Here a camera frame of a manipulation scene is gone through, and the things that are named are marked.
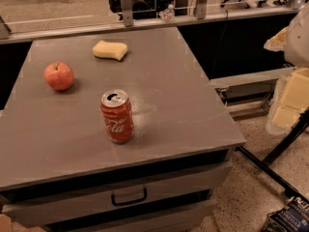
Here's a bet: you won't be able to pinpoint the red apple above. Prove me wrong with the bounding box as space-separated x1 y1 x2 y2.
44 62 74 91

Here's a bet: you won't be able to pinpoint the metal railing frame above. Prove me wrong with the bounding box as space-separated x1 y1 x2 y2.
0 0 305 44

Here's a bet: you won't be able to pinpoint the clear plastic water bottle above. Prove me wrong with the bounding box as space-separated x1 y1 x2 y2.
159 4 175 21

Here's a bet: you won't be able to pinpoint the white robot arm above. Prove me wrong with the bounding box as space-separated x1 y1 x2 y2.
284 4 309 67

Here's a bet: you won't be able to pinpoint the yellow sponge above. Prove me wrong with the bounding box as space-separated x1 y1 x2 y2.
93 41 127 61

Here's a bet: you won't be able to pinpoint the blue vinegar box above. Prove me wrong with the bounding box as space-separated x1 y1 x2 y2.
262 196 309 232

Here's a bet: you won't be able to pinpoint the grey cabinet with drawers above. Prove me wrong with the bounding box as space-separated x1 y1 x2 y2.
0 28 244 232

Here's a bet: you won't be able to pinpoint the black drawer handle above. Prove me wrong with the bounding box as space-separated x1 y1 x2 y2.
111 187 148 207

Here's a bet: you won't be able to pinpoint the red coca-cola can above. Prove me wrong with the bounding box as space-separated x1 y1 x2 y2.
100 89 133 144

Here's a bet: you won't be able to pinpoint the black tripod legs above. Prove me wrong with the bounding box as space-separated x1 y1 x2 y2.
237 108 309 198

